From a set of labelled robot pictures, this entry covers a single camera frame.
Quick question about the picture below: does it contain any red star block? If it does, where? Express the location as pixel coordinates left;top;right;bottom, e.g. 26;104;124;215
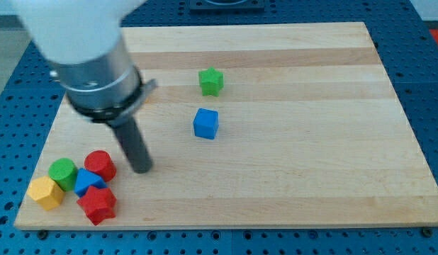
77;186;117;225

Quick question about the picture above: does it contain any light wooden board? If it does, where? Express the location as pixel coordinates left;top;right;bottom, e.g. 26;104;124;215
34;22;438;230

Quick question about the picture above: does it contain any blue cube block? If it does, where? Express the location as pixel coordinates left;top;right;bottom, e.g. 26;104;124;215
193;108;219;140

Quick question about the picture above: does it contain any blue triangle block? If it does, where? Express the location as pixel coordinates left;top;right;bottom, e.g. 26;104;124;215
74;168;107;198

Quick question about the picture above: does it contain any silver cylindrical tool flange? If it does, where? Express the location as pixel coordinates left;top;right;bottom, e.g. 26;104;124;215
50;38;158;127

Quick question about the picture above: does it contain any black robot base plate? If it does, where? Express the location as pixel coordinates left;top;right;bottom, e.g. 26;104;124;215
187;0;265;11

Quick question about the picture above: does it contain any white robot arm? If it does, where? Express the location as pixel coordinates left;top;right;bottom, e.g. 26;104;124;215
12;0;157;174

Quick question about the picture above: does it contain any green cylinder block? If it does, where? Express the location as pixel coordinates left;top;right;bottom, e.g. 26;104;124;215
48;158;78;191

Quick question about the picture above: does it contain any yellow hexagon block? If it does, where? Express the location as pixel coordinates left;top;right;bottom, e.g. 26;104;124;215
27;176;64;210

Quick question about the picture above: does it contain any green star block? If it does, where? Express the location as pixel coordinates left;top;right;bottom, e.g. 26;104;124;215
198;67;224;97

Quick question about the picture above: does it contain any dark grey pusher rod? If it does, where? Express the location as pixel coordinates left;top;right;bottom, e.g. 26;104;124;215
111;118;153;174

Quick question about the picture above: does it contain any red cylinder block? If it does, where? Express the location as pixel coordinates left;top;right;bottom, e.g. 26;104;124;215
84;150;116;182

